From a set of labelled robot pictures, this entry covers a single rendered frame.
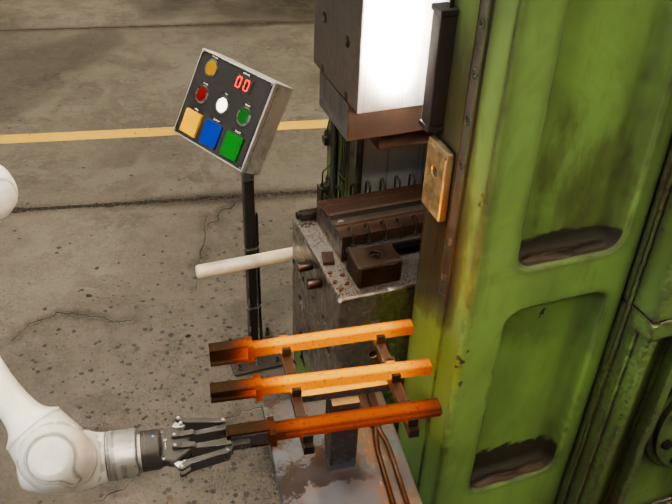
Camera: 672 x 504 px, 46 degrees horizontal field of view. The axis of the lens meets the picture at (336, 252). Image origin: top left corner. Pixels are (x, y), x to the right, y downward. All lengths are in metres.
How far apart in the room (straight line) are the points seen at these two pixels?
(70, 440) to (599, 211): 1.21
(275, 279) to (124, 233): 0.79
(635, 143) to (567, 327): 0.53
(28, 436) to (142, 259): 2.35
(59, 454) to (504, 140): 0.95
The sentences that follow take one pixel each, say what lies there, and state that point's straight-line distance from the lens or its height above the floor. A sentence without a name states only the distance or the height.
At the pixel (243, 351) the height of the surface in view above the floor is 0.98.
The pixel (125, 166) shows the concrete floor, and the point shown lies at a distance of 4.34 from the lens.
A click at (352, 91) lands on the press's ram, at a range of 1.79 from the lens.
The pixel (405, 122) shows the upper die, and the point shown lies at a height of 1.30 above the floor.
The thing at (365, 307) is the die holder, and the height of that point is 0.87.
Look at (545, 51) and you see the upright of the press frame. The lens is 1.50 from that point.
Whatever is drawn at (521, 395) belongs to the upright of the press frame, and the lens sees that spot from 2.18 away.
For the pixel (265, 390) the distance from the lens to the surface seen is 1.63.
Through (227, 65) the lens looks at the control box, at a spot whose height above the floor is 1.19.
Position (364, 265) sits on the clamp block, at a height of 0.98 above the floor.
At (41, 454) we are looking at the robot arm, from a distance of 1.33.
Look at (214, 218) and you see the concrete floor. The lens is 3.86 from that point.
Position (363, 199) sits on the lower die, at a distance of 2.19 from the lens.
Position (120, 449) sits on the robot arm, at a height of 1.03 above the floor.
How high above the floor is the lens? 2.17
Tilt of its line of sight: 37 degrees down
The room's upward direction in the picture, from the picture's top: 2 degrees clockwise
